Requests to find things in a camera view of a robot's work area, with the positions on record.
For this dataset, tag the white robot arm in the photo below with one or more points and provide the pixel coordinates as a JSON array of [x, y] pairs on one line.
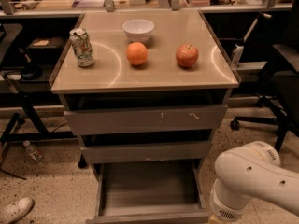
[[251, 171]]

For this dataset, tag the grey drawer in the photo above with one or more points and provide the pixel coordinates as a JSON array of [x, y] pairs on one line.
[[147, 152], [145, 119], [158, 192]]

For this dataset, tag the black office chair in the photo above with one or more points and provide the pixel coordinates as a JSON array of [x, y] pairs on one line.
[[281, 76]]

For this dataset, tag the grey drawer cabinet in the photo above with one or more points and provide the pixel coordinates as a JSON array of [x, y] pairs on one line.
[[113, 83]]

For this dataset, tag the grey bottom drawer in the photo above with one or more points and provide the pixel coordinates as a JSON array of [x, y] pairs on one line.
[[158, 192]]

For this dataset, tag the grey top drawer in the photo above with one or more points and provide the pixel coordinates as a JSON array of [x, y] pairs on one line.
[[145, 119]]

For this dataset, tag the red apple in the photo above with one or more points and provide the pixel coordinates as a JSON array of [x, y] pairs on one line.
[[187, 55]]

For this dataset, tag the grey middle drawer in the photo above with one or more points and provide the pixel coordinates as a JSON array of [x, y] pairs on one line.
[[147, 152]]

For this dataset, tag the plastic water bottle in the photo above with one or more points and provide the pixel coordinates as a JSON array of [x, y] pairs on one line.
[[33, 151]]

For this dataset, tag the dark box under desk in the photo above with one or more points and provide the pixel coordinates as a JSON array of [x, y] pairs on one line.
[[46, 46]]

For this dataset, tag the green white soda can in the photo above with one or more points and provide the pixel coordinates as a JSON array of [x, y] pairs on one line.
[[82, 47]]

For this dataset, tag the white handled tool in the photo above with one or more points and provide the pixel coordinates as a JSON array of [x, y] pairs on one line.
[[240, 43]]

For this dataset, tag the white bowl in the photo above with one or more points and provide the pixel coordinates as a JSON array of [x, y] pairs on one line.
[[138, 30]]

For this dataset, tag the orange fruit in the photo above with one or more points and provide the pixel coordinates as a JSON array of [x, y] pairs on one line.
[[136, 53]]

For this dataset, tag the white sneaker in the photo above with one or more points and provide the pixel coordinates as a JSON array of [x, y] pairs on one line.
[[16, 211]]

